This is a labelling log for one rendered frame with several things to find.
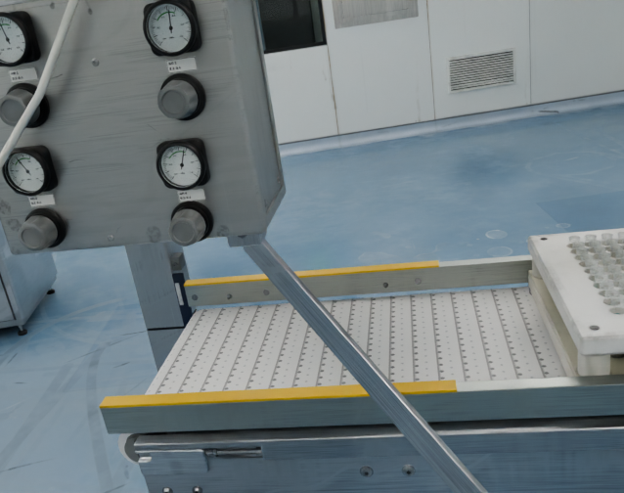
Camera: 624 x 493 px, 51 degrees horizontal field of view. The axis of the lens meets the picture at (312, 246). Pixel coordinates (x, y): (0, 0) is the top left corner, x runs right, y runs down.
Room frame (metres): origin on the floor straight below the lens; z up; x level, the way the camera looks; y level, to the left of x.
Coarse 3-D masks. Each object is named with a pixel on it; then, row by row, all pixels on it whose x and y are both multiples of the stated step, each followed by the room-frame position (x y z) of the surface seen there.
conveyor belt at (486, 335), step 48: (528, 288) 0.73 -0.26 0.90; (192, 336) 0.73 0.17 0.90; (240, 336) 0.71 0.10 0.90; (288, 336) 0.69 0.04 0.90; (384, 336) 0.66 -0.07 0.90; (432, 336) 0.64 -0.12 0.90; (480, 336) 0.63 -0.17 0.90; (528, 336) 0.61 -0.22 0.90; (192, 384) 0.62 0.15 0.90; (240, 384) 0.60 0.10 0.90; (288, 384) 0.59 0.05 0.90; (336, 384) 0.58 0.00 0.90
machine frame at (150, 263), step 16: (128, 256) 0.84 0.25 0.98; (144, 256) 0.84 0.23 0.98; (160, 256) 0.83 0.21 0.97; (144, 272) 0.84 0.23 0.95; (160, 272) 0.83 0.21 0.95; (176, 272) 0.84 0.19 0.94; (144, 288) 0.84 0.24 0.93; (160, 288) 0.83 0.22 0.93; (144, 304) 0.84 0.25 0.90; (160, 304) 0.83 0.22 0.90; (176, 304) 0.83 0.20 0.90; (144, 320) 0.84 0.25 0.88; (160, 320) 0.84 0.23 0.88; (176, 320) 0.83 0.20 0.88; (160, 336) 0.84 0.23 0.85; (176, 336) 0.83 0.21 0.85; (160, 352) 0.84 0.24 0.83
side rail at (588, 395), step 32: (480, 384) 0.49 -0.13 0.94; (512, 384) 0.48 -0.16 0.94; (544, 384) 0.48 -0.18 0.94; (576, 384) 0.47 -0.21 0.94; (608, 384) 0.46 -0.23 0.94; (128, 416) 0.54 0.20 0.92; (160, 416) 0.53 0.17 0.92; (192, 416) 0.53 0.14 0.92; (224, 416) 0.52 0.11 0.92; (256, 416) 0.52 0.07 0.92; (288, 416) 0.51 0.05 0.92; (320, 416) 0.51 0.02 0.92; (352, 416) 0.50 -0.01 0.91; (384, 416) 0.50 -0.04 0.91; (448, 416) 0.49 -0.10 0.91; (480, 416) 0.48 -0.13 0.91; (512, 416) 0.48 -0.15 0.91; (544, 416) 0.47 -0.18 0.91; (576, 416) 0.47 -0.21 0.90
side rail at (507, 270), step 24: (456, 264) 0.75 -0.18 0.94; (480, 264) 0.74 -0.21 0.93; (504, 264) 0.74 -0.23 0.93; (528, 264) 0.73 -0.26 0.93; (192, 288) 0.81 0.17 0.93; (216, 288) 0.80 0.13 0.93; (240, 288) 0.80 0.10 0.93; (264, 288) 0.79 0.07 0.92; (312, 288) 0.78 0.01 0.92; (336, 288) 0.77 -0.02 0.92; (360, 288) 0.77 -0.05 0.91; (384, 288) 0.76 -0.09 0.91; (408, 288) 0.76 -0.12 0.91; (432, 288) 0.75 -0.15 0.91
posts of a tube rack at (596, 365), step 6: (534, 264) 0.70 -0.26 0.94; (534, 270) 0.70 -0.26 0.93; (534, 276) 0.70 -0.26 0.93; (540, 276) 0.70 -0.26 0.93; (582, 360) 0.49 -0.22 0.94; (588, 360) 0.49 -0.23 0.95; (594, 360) 0.49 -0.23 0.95; (600, 360) 0.48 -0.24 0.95; (606, 360) 0.49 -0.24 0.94; (582, 366) 0.49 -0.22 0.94; (588, 366) 0.49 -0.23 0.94; (594, 366) 0.49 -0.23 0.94; (600, 366) 0.48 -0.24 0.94; (606, 366) 0.49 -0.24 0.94; (582, 372) 0.49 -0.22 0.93; (588, 372) 0.49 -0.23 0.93; (594, 372) 0.49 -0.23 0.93; (600, 372) 0.48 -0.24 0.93; (606, 372) 0.49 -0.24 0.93
